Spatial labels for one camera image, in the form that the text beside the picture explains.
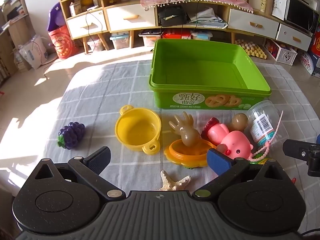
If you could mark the clear cotton swab jar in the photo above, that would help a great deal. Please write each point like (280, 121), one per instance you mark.
(262, 127)

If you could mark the red cardboard box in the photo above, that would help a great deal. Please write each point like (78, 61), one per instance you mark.
(177, 33)

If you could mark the yellow egg tray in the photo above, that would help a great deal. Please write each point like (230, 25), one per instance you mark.
(250, 48)

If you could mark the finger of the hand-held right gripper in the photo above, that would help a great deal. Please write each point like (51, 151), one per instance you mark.
(297, 151)

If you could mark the yellow toy pot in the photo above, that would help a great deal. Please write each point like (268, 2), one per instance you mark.
(136, 130)

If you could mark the folded pale cloth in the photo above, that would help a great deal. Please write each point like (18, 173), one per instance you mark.
(207, 18)

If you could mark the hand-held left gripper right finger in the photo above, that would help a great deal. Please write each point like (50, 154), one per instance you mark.
(218, 161)

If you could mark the black bag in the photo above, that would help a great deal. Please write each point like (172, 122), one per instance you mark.
(172, 16)

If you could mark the white plastic bag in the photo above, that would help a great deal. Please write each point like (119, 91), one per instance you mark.
(32, 52)

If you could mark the white patterned crate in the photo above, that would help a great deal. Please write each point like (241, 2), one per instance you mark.
(281, 52)

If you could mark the blue cardboard box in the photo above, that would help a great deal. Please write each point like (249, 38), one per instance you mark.
(310, 63)

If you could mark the microwave oven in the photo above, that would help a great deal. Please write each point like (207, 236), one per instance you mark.
(302, 15)

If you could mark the white cabinet drawer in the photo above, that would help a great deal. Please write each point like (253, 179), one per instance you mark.
(85, 25)
(252, 23)
(130, 17)
(293, 37)

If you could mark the pink toy pig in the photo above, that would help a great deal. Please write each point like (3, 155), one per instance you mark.
(235, 145)

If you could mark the clear storage bin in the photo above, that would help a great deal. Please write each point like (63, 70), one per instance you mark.
(202, 36)
(150, 38)
(120, 42)

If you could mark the brown rubber toy hand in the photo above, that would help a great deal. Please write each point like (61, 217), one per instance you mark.
(186, 132)

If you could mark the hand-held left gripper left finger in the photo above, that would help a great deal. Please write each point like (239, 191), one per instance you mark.
(100, 158)

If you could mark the purple plastic stool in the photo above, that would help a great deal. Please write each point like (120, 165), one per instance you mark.
(56, 17)

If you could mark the purple toy grapes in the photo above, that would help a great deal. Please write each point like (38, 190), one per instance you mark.
(71, 135)

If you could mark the wooden cabinet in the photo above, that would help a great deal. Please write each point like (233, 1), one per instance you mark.
(147, 23)

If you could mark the green plastic box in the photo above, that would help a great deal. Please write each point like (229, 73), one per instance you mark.
(200, 67)

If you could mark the beige starfish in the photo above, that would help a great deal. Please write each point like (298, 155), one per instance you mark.
(170, 182)

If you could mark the grey checked cloth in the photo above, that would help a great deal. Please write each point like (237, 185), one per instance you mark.
(100, 92)

